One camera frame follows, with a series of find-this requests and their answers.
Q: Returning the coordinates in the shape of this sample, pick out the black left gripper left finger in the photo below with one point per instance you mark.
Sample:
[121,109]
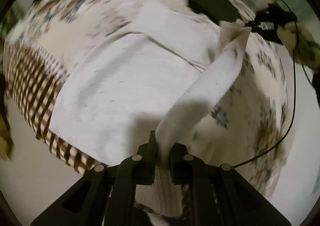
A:
[106,195]

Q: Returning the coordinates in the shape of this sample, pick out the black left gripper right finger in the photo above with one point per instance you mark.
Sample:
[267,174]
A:
[219,195]

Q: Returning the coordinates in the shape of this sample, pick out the white knit sweater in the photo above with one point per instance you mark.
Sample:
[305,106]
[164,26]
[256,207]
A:
[164,71]

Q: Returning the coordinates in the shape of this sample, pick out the gloved right hand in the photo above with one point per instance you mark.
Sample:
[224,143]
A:
[300,44]

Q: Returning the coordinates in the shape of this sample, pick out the folded dark green garment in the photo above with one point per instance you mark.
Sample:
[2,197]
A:
[215,10]

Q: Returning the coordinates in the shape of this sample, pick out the floral bed sheet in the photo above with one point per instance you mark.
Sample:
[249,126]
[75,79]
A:
[46,45]

